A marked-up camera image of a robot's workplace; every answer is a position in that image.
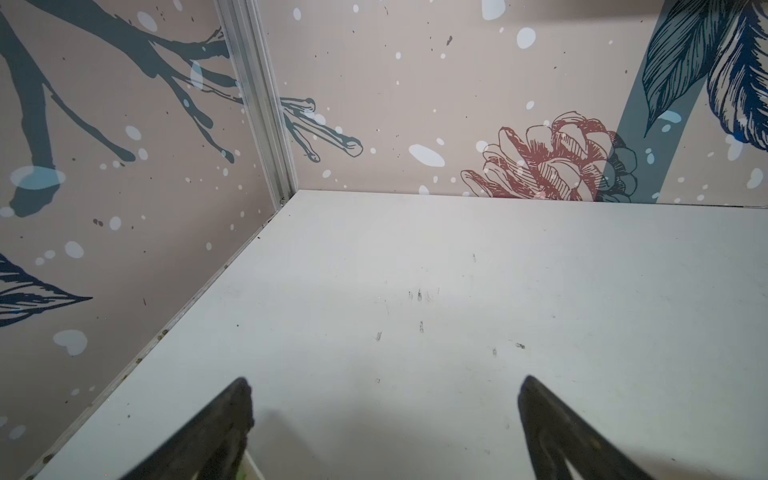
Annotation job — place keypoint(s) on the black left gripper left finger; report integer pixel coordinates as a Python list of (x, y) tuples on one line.
[(211, 445)]

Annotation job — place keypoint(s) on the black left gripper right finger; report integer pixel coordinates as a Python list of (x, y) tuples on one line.
[(559, 441)]

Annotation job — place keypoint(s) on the aluminium corner frame post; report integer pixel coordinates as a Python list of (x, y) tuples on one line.
[(246, 40)]

